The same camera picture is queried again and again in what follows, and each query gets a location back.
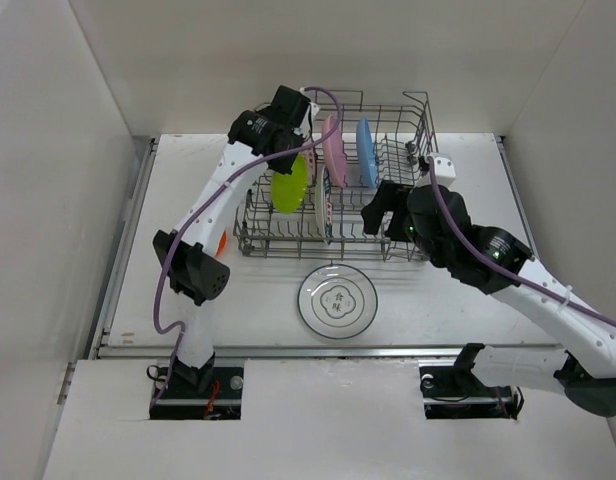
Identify blue plastic plate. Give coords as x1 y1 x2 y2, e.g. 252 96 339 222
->
356 117 378 188

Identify pink plastic plate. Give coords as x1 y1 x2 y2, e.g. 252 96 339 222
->
322 115 348 187

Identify white plate green lettered rim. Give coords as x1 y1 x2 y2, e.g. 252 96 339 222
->
315 165 333 245

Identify lime green plastic plate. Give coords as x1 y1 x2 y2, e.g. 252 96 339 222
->
270 154 309 214

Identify grey wire dish rack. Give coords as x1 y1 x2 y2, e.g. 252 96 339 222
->
233 90 437 261

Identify white plate blue line pattern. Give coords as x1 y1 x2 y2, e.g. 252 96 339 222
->
297 264 378 340

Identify orange plastic plate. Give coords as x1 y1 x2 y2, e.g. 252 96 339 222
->
214 230 228 257

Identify white plate red pattern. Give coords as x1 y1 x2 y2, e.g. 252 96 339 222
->
299 144 317 186

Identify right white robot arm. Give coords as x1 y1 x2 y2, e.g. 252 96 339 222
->
361 180 616 418

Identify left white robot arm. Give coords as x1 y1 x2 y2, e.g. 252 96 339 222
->
153 86 319 397

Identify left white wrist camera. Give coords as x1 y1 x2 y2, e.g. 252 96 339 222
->
299 100 321 142

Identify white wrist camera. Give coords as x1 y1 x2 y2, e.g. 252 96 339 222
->
299 100 321 142
416 152 456 188

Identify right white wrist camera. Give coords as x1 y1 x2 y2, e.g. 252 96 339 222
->
416 152 456 188

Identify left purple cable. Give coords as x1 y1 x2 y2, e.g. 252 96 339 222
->
152 85 343 416

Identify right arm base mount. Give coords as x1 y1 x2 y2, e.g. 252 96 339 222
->
419 365 525 421

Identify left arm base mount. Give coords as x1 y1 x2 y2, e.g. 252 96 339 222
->
146 357 245 421

